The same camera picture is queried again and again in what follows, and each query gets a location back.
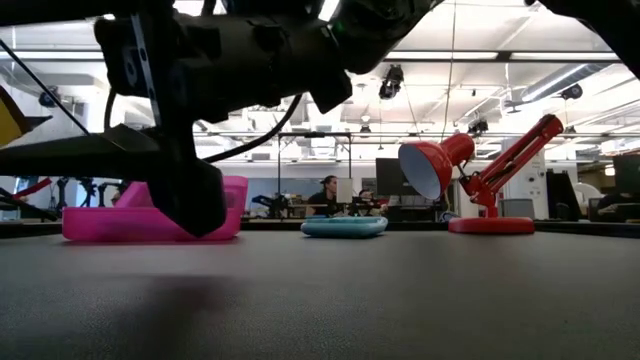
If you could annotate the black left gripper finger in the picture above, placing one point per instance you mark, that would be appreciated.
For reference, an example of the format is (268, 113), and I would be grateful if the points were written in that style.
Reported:
(190, 195)
(75, 155)

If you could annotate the yellow crayon box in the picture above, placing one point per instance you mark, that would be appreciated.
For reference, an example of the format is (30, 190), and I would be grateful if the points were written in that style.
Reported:
(10, 122)

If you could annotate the pink plastic pencil box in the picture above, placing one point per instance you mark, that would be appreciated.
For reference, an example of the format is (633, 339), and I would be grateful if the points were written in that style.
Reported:
(100, 227)

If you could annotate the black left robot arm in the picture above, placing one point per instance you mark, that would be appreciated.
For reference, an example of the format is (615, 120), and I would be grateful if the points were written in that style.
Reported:
(380, 30)

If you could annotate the person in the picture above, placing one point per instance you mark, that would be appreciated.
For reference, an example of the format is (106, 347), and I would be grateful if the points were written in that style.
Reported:
(322, 200)
(367, 196)

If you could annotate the light blue calculator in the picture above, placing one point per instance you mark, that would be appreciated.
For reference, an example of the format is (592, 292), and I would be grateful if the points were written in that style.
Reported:
(345, 229)

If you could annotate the black computer monitor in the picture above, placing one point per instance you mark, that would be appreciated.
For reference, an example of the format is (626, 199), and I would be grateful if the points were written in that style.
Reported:
(387, 177)

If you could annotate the red desk lamp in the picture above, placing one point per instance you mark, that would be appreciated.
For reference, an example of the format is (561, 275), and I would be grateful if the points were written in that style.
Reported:
(492, 226)

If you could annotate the black ceiling camera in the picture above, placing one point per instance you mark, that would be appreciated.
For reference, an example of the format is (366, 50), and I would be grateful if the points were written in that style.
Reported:
(391, 84)
(572, 92)
(478, 127)
(49, 99)

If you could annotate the black metal frame stand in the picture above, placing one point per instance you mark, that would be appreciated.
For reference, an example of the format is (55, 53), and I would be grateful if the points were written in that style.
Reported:
(279, 170)

